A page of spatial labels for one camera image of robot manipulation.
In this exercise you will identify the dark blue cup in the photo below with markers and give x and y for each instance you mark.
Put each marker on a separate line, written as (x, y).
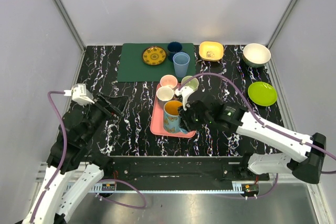
(173, 48)

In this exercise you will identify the light blue plastic cup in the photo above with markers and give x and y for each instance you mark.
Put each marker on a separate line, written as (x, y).
(181, 62)

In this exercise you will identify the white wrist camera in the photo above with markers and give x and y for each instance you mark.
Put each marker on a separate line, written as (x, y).
(80, 94)
(184, 93)

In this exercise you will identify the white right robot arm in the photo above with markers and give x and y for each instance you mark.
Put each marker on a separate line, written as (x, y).
(299, 154)

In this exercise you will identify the yellow square bowl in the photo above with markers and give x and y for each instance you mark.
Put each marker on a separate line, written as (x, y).
(211, 51)

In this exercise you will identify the white grey mug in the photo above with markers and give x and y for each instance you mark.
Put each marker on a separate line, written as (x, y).
(164, 94)

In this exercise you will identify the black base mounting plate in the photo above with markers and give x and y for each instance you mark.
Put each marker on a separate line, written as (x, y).
(174, 173)

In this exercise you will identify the pink plastic tray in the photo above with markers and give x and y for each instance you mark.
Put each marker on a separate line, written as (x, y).
(157, 123)

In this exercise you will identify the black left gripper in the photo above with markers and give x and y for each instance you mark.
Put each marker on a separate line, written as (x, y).
(108, 106)

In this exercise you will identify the dark green mat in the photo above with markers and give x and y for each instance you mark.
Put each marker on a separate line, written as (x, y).
(134, 68)

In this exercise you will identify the lime green plate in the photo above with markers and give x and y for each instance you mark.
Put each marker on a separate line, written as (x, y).
(262, 94)

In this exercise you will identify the yellow patterned plate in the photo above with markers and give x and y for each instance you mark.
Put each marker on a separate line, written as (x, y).
(154, 56)

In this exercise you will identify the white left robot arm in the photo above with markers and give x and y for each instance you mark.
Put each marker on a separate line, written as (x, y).
(54, 202)

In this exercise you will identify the pink and white mug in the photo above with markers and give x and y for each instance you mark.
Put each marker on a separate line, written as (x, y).
(169, 81)

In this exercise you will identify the light blue glazed mug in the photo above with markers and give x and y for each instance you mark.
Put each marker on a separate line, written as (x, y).
(171, 118)

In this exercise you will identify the white round bowl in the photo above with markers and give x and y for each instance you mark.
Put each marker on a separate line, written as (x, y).
(256, 55)

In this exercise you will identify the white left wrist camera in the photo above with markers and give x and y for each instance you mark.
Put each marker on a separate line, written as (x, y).
(80, 94)

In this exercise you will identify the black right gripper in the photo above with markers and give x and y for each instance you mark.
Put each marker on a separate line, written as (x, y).
(186, 120)

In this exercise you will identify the sage green mug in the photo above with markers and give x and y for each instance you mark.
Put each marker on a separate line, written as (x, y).
(193, 83)

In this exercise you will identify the dark grey mug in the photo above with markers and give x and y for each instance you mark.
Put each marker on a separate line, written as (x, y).
(178, 99)

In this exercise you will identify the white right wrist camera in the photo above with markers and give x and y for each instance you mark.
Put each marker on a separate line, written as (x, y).
(184, 93)

